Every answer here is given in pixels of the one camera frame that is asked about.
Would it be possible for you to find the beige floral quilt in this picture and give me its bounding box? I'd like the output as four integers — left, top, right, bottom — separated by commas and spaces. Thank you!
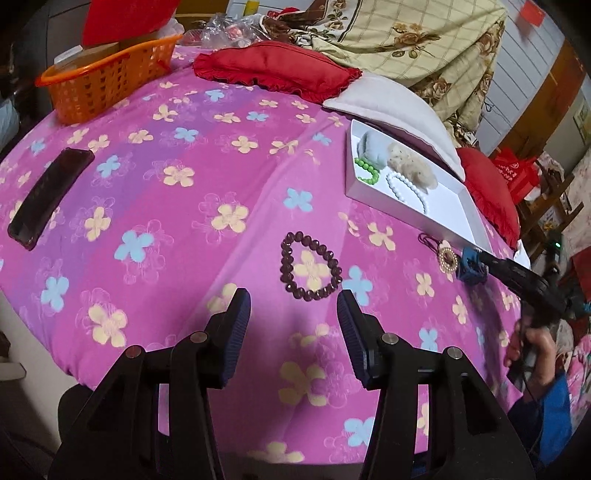
259, 0, 509, 144

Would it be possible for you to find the pale green cloth pouch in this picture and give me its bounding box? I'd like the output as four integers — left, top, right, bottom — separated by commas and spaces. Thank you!
359, 132, 389, 168

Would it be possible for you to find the dark red bead bracelet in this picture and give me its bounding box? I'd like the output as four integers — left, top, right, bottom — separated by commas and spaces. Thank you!
280, 232, 343, 302

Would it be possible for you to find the green bead bracelet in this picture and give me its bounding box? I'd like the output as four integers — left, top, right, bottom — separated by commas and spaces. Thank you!
354, 157, 382, 185

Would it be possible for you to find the clear plastic bag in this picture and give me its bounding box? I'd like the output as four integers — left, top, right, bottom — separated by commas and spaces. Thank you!
196, 13, 266, 47

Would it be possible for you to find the person's right hand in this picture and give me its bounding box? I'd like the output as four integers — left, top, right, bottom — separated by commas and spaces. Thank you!
504, 319, 561, 398

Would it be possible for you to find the white pillow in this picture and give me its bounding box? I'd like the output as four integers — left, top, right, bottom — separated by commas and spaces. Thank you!
322, 73, 466, 182

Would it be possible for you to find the orange plastic basket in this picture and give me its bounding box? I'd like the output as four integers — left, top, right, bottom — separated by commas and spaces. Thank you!
36, 33, 184, 126

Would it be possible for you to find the white jewelry tray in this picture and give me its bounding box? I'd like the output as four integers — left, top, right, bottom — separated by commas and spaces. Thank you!
345, 119, 491, 252

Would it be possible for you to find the red gift bag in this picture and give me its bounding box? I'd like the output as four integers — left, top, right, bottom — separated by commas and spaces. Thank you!
492, 148, 541, 204

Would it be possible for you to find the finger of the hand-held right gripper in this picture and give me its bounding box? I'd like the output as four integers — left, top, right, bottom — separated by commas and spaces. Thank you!
456, 246, 491, 286

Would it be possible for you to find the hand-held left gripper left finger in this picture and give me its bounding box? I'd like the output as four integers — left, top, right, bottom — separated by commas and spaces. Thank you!
49, 287, 252, 480

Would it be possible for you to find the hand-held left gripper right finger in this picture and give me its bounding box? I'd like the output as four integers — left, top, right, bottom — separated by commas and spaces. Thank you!
336, 289, 536, 480

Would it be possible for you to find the round gold pendant charm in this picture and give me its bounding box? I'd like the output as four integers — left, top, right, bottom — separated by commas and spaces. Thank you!
418, 233, 459, 273

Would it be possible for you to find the white pearl necklace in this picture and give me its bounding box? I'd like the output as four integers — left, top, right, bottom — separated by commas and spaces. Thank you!
386, 171, 430, 214

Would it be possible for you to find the pink floral bedsheet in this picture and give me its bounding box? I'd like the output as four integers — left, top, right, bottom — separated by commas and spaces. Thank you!
0, 44, 532, 464

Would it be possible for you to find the red ruffled cushion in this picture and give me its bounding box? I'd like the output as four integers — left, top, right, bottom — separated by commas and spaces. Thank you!
193, 41, 363, 103
457, 147, 522, 250

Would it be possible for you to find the beige fluffy ornament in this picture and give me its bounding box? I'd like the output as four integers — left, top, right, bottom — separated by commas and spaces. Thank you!
387, 143, 438, 190

